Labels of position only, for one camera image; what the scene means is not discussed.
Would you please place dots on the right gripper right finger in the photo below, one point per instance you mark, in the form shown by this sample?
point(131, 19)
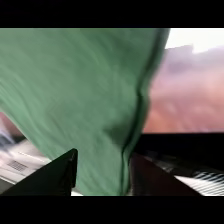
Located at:
point(150, 180)

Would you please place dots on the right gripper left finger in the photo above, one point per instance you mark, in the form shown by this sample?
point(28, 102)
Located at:
point(53, 176)

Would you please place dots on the green garment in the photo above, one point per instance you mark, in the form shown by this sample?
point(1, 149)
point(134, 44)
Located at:
point(83, 83)

